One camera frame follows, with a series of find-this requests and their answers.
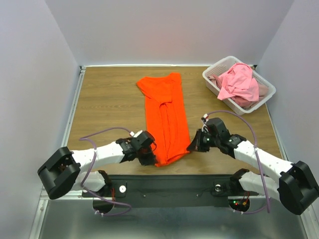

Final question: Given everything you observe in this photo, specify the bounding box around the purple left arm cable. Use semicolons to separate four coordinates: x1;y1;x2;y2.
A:
79;126;133;217

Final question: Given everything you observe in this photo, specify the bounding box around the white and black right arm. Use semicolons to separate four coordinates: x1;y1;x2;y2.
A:
187;115;319;215

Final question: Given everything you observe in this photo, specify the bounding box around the orange t shirt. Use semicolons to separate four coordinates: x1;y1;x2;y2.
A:
137;73;190;167

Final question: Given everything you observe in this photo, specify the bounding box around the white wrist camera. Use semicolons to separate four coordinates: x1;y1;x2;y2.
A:
201;114;210;133
129;130;143;137

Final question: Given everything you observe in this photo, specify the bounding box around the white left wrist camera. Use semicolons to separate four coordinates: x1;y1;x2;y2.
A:
129;130;143;137

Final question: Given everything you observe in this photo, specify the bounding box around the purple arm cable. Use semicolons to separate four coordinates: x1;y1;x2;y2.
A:
201;111;271;215
79;126;133;217

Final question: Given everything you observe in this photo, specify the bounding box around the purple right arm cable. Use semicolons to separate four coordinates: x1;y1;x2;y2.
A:
201;111;271;215

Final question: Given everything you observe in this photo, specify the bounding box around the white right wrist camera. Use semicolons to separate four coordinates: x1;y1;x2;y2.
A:
201;114;210;133

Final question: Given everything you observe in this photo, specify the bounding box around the dusty pink t shirt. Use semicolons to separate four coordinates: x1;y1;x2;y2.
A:
208;74;268;108

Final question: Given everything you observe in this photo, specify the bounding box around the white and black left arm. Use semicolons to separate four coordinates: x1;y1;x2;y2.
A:
37;130;157;200

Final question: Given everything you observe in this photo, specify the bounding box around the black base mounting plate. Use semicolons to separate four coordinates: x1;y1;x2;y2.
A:
97;174;245;208

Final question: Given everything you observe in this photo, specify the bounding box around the white perforated plastic basket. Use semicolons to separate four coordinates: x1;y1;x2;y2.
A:
202;56;276;115

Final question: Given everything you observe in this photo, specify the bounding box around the aluminium frame rail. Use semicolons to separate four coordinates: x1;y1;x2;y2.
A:
28;65;87;239

